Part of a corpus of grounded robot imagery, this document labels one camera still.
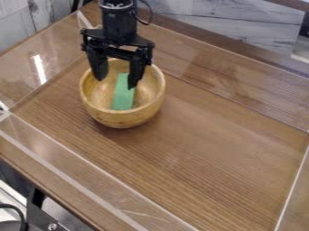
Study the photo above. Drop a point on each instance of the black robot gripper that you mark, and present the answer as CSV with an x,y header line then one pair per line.
x,y
118,40

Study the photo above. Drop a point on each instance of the green rectangular block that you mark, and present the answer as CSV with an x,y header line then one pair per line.
x,y
125,94

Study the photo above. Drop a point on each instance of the brown wooden bowl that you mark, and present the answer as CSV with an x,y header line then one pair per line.
x,y
97,94

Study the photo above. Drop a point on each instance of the clear acrylic corner bracket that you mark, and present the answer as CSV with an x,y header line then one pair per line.
x,y
85,23

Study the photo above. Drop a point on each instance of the black table leg frame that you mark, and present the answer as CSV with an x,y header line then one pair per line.
x,y
39,221

